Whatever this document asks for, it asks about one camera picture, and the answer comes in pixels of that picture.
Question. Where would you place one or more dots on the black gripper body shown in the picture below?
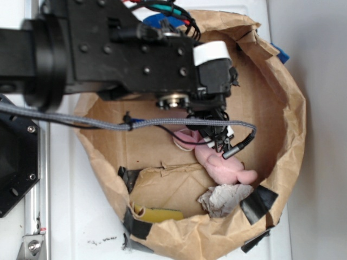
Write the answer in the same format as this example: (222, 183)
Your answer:
(153, 63)

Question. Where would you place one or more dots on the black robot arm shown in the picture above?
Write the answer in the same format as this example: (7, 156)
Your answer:
(66, 50)

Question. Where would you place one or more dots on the brown paper bag bin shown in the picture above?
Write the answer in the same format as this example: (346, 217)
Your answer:
(146, 168)

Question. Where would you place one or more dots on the pink plush bunny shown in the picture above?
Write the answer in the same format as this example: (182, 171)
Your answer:
(222, 171)

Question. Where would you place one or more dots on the yellow sponge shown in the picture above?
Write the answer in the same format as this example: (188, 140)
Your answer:
(156, 215)

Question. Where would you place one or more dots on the crumpled grey paper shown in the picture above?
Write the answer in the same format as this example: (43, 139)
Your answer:
(220, 201)

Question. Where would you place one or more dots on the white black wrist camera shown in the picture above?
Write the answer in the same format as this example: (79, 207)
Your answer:
(211, 51)

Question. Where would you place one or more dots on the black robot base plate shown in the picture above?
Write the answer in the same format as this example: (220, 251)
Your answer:
(19, 159)

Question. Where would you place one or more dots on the aluminium frame rail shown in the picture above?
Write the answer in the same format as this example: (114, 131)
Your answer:
(37, 200)

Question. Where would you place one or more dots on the metal corner bracket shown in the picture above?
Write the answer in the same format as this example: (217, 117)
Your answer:
(33, 247)

